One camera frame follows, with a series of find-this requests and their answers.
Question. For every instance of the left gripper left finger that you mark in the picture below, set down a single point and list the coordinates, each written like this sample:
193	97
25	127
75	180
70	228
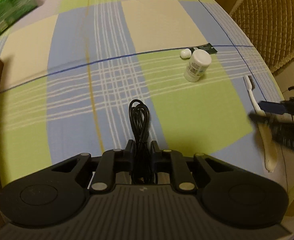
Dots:
108	165

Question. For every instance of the plaid tablecloth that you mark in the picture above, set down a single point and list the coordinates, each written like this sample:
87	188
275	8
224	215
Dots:
73	66

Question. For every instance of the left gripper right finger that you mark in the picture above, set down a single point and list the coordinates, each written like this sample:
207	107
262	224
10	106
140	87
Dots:
173	163

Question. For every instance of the white pill bottle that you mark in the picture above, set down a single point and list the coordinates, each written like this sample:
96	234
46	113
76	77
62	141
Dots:
198	63

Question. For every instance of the quilted chair cushion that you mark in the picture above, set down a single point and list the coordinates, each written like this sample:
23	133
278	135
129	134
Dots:
269	24

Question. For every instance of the white toothbrush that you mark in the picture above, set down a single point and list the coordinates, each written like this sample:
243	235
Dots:
270	150

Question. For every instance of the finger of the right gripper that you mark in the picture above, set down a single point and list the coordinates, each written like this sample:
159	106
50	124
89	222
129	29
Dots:
270	121
272	107

